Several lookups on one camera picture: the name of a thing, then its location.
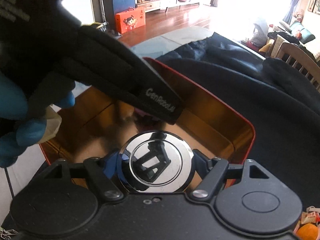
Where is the blue gloved left hand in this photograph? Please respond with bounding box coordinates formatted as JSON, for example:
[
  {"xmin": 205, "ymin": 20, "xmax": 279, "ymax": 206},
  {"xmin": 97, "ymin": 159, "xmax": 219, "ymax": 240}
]
[{"xmin": 1, "ymin": 74, "xmax": 75, "ymax": 168}]

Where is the white low tv console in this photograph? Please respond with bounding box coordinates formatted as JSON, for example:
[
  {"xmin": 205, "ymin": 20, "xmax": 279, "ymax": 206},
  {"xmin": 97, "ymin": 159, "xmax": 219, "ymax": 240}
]
[{"xmin": 136, "ymin": 0, "xmax": 203, "ymax": 12}]

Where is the red metal tin box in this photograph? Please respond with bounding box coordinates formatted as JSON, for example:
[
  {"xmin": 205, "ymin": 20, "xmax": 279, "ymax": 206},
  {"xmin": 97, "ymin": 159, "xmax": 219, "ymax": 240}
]
[{"xmin": 39, "ymin": 56, "xmax": 256, "ymax": 188}]

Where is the round chrome metal disc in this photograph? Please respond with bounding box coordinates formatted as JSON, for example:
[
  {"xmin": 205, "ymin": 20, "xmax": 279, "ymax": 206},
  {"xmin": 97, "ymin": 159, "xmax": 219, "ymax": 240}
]
[{"xmin": 117, "ymin": 130, "xmax": 195, "ymax": 193}]

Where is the orange red gift box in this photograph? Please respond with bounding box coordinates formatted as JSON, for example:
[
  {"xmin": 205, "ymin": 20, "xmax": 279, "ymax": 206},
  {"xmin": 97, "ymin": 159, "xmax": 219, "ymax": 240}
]
[{"xmin": 115, "ymin": 8, "xmax": 145, "ymax": 34}]

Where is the sofa with teal cushions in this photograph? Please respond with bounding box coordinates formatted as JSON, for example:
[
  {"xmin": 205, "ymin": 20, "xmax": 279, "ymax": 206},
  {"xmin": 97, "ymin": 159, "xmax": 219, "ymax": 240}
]
[{"xmin": 267, "ymin": 21, "xmax": 316, "ymax": 45}]

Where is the orange fruit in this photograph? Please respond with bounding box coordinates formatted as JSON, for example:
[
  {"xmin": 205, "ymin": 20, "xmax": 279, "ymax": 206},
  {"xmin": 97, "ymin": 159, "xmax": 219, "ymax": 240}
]
[{"xmin": 296, "ymin": 223, "xmax": 319, "ymax": 240}]

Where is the dark navy table cloth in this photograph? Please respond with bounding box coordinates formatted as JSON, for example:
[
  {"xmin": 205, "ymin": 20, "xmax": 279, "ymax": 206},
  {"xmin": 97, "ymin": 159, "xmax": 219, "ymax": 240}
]
[{"xmin": 158, "ymin": 34, "xmax": 319, "ymax": 207}]

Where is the wooden dining chair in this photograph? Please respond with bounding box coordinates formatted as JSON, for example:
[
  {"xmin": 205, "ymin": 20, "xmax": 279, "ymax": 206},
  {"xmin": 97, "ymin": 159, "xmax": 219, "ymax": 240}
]
[{"xmin": 276, "ymin": 42, "xmax": 319, "ymax": 92}]

